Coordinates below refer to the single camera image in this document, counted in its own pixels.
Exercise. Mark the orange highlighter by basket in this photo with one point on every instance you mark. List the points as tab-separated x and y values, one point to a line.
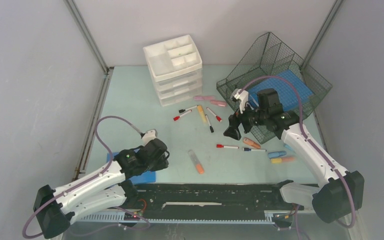
251	143

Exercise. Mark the black cap marker lower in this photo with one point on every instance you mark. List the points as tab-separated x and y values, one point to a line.
209	123

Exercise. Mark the green wire mesh organizer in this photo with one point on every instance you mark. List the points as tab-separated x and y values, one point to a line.
269	56

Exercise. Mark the red cap marker left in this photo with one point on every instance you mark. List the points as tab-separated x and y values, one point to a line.
176	118

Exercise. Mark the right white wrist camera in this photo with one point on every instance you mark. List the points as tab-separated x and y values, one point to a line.
240	95

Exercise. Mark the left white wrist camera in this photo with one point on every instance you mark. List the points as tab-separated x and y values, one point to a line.
148	136

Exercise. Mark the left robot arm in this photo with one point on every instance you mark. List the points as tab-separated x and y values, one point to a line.
58	208

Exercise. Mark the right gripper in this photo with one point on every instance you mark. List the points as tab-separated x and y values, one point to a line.
234	120

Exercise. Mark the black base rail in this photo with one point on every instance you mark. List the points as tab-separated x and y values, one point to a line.
206	202

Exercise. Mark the pink highlighter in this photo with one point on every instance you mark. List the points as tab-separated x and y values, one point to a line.
218	103
204	97

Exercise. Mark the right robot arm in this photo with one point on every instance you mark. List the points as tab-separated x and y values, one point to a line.
338	193

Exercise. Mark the light blue highlighter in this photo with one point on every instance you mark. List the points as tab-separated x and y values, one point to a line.
288	147

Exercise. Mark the pink highlighter left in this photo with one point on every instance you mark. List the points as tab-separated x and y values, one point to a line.
204	97

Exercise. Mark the black cap marker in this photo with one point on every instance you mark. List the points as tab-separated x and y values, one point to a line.
187	109
209	123

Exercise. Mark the red cap marker right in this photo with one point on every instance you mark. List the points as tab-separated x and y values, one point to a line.
219	119

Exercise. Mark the red cap marker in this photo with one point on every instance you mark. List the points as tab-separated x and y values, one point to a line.
176	118
219	119
226	146

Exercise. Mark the clear orange highlighter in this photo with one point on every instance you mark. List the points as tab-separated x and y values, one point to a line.
196	162

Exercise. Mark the black cap marker upper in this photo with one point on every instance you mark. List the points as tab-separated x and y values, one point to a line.
187	109

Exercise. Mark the red cap marker bottom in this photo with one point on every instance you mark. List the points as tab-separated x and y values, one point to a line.
226	146

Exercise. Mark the pink highlighter right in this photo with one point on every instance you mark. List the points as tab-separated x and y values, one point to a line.
218	103

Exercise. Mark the yellow orange highlighter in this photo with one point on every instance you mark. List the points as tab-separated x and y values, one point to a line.
285	159

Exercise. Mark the white plastic drawer organizer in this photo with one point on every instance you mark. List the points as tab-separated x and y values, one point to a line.
176	69

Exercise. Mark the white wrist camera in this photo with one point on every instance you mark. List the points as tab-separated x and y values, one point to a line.
148	136
240	95

